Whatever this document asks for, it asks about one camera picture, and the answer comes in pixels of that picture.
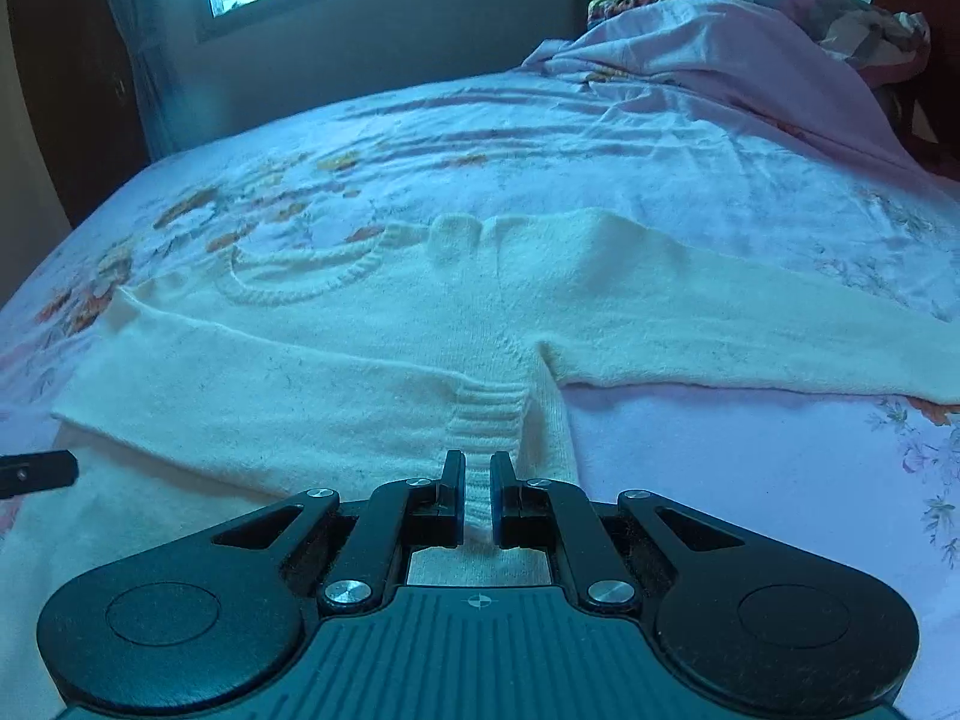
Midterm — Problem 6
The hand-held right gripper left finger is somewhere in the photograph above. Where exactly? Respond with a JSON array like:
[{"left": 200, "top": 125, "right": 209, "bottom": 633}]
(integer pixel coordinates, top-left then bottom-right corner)
[{"left": 211, "top": 450, "right": 467, "bottom": 613}]

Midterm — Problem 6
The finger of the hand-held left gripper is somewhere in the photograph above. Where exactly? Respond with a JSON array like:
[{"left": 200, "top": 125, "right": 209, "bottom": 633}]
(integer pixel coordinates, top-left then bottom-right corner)
[{"left": 0, "top": 450, "right": 80, "bottom": 500}]

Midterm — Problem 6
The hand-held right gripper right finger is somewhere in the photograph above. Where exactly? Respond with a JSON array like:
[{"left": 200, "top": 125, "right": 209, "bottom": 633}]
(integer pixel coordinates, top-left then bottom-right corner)
[{"left": 489, "top": 451, "right": 747, "bottom": 610}]

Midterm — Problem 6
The pale yellow towel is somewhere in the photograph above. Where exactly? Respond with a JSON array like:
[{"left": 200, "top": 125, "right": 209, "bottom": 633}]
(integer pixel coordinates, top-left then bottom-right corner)
[{"left": 0, "top": 208, "right": 960, "bottom": 720}]

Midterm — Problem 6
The floral bed sheet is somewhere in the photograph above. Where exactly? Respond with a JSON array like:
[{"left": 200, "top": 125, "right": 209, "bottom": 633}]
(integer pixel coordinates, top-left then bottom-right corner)
[{"left": 0, "top": 64, "right": 960, "bottom": 720}]

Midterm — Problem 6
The dark wooden wardrobe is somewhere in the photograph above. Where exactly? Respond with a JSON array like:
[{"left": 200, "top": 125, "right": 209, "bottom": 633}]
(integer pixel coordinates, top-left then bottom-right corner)
[{"left": 0, "top": 0, "right": 148, "bottom": 230}]

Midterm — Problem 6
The pink blanket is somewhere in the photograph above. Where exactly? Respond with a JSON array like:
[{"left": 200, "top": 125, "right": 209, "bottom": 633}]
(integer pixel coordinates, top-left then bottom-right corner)
[{"left": 521, "top": 0, "right": 960, "bottom": 182}]

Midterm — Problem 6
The floral striped pillow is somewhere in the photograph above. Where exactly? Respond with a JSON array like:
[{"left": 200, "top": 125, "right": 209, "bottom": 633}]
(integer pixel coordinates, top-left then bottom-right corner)
[{"left": 587, "top": 0, "right": 931, "bottom": 85}]

